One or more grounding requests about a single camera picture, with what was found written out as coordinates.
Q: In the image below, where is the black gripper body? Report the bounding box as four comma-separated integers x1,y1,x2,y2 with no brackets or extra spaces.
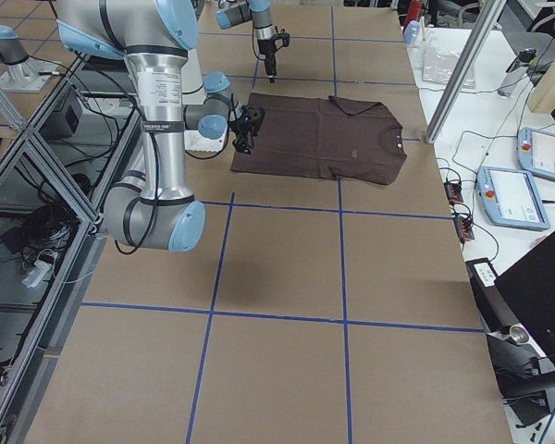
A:
256,27,290,74
228,105,265,148

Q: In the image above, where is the dark brown t-shirt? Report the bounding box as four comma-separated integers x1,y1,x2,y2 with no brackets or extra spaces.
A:
230,93,407,185

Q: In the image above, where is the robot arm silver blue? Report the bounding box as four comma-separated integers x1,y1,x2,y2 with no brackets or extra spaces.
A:
216,0,290,83
56,1,265,255

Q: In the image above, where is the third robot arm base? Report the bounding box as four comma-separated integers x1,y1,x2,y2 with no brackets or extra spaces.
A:
0,25,57,93

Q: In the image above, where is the clear plastic bag sheet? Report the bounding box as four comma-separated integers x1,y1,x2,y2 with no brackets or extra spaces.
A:
418,45,462,86

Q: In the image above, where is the teach pendant near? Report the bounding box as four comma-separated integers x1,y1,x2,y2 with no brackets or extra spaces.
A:
476,166,550,231

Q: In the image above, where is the teach pendant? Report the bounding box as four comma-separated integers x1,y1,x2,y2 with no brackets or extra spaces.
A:
516,128,555,181
476,166,550,231

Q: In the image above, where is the teach pendant far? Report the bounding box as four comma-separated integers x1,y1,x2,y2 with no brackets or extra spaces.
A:
516,128,555,181

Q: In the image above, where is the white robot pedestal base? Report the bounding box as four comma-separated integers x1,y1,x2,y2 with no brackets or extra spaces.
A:
179,0,231,156

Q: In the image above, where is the aluminium frame rail structure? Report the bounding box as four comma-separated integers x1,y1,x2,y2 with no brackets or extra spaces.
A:
0,55,139,443

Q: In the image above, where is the aluminium frame post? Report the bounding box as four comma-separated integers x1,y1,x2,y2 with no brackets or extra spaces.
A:
425,0,507,143

